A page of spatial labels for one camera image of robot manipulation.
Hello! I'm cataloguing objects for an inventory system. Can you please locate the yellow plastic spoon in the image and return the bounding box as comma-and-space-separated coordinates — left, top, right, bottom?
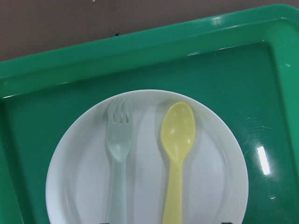
160, 102, 195, 224

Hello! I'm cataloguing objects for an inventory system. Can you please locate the green plastic tray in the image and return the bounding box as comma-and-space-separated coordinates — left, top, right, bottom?
0, 5, 299, 224

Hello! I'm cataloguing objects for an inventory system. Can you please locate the white round plate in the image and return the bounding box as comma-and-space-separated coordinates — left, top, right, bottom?
46, 90, 249, 224

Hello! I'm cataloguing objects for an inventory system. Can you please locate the pale green plastic fork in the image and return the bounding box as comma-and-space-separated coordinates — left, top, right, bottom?
107, 98, 134, 224

